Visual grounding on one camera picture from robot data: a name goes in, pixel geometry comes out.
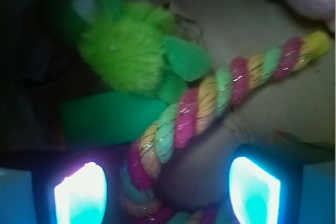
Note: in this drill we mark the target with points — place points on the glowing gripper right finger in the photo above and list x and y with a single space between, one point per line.
282 183

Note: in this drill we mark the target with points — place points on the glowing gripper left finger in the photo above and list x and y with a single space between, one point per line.
61 186

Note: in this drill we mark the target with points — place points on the green rectangular block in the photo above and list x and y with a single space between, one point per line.
107 118

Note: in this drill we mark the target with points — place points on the green fuzzy plush toy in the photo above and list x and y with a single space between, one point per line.
133 46

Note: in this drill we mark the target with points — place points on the brown paper bag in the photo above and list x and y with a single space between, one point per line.
37 73

